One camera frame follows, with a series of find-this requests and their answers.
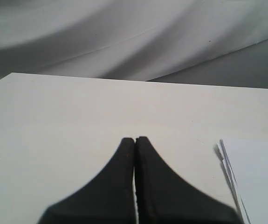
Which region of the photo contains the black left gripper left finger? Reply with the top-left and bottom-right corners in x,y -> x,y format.
39,138 -> 136,224

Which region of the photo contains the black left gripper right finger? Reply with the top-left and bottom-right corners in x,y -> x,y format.
135,137 -> 242,224

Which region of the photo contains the white paper stack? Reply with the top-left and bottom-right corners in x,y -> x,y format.
214,138 -> 268,224

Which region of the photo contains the white backdrop cloth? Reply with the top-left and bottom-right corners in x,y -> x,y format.
0,0 -> 268,88

